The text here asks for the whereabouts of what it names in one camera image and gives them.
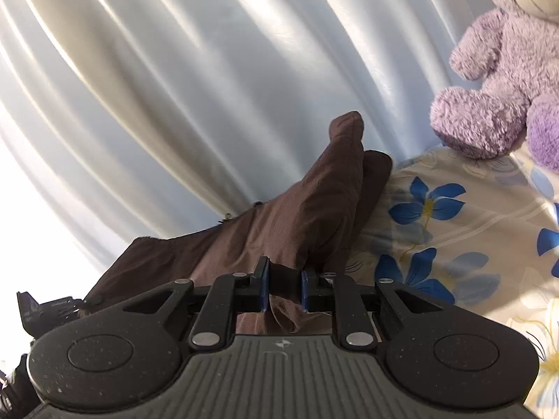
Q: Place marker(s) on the white curtain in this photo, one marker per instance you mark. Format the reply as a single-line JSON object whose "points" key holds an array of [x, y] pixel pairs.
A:
{"points": [[174, 74]]}

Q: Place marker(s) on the dark brown jacket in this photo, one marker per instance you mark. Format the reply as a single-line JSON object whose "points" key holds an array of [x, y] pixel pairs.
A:
{"points": [[297, 209]]}

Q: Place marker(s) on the blue floral bedsheet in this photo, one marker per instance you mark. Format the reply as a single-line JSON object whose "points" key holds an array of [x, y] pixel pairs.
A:
{"points": [[463, 235]]}

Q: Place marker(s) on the purple teddy bear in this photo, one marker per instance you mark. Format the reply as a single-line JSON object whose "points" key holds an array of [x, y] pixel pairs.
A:
{"points": [[502, 74]]}

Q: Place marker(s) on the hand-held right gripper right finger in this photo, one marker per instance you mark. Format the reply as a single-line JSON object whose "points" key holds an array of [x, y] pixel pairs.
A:
{"points": [[309, 290]]}

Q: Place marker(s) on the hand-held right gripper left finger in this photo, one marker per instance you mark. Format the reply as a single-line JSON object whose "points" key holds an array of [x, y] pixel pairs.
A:
{"points": [[262, 286]]}

